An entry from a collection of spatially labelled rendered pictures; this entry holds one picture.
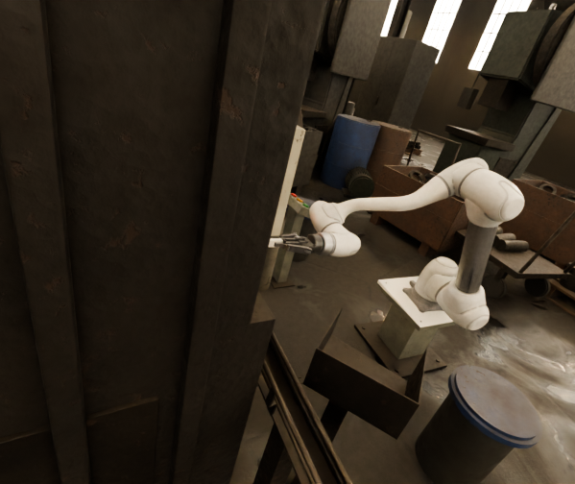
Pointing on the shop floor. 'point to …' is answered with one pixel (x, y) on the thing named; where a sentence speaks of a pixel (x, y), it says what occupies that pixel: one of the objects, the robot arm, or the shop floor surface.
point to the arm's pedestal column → (399, 344)
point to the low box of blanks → (437, 237)
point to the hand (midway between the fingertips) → (273, 242)
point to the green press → (532, 83)
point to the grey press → (341, 60)
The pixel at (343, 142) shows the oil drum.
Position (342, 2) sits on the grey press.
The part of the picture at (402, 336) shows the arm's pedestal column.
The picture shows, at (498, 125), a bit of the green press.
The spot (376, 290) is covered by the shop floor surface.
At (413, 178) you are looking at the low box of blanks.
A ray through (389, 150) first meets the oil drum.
